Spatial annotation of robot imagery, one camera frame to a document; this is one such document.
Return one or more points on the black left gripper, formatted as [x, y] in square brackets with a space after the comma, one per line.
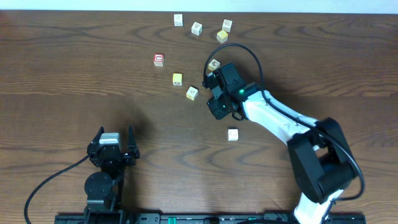
[113, 155]

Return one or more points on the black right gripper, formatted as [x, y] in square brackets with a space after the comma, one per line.
[212, 102]

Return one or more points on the yellow letter G block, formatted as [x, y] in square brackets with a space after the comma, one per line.
[213, 65]

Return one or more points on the yellow letter K block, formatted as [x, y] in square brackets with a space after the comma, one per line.
[192, 93]

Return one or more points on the plain white wooden block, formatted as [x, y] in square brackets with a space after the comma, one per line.
[233, 134]

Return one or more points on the yellow block with ball picture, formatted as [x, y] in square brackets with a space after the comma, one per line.
[177, 79]

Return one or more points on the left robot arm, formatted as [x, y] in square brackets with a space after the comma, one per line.
[104, 189]

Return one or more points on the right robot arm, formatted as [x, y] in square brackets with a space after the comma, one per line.
[321, 159]

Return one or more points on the yellow top wooden block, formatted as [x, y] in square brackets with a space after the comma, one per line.
[222, 36]

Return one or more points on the wooden block with lattice top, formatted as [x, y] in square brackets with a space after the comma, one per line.
[227, 25]

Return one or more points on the wooden block with number three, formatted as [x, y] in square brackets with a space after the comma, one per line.
[197, 28]

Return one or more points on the red top wooden block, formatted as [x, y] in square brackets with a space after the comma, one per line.
[159, 60]

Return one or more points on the wooden block with animal drawing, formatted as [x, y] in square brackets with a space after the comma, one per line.
[178, 20]

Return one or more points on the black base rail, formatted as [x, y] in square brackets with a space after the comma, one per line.
[155, 218]

